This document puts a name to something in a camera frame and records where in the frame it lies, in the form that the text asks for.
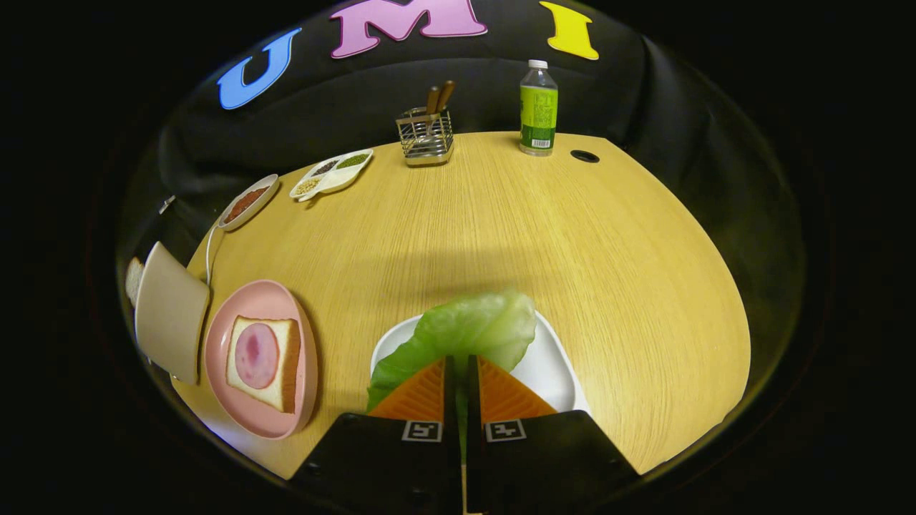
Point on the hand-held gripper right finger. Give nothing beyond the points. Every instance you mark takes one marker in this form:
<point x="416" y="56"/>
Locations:
<point x="472" y="400"/>

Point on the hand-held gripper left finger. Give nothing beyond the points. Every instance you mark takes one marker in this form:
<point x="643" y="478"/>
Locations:
<point x="451" y="400"/>

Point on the green lettuce leaf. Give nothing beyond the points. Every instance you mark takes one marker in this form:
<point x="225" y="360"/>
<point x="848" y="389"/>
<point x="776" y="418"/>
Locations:
<point x="472" y="329"/>

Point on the plain bread slice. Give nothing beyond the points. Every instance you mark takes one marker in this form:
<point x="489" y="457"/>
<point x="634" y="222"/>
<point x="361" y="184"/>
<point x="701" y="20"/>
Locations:
<point x="134" y="280"/>

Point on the white square plate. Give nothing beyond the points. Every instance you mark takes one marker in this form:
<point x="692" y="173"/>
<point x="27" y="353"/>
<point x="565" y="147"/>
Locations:
<point x="551" y="379"/>

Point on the bread slice with ham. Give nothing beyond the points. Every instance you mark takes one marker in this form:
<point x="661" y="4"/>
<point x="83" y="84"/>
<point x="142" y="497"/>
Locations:
<point x="286" y="372"/>

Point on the pink ham slice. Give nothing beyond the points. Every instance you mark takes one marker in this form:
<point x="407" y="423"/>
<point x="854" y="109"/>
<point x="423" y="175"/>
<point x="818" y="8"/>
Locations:
<point x="256" y="355"/>

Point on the pink plate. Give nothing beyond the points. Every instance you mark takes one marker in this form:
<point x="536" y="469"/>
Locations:
<point x="265" y="300"/>

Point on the white divided bean dish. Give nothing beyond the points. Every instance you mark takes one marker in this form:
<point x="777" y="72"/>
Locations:
<point x="336" y="182"/>

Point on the round grey plate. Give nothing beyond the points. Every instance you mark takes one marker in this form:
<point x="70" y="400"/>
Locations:
<point x="270" y="193"/>

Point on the brown meat steak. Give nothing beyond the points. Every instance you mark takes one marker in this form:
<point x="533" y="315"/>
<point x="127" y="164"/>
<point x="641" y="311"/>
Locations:
<point x="247" y="204"/>

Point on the white toaster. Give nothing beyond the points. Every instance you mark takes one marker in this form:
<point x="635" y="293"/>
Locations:
<point x="172" y="315"/>

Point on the green label drink bottle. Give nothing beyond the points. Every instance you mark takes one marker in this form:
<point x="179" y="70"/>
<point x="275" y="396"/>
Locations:
<point x="538" y="107"/>

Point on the black backdrop cloth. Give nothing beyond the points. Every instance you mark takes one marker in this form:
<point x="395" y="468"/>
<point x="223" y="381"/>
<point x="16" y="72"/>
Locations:
<point x="486" y="79"/>

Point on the white cloth clip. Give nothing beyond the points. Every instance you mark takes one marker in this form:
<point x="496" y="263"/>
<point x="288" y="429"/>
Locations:
<point x="166" y="204"/>

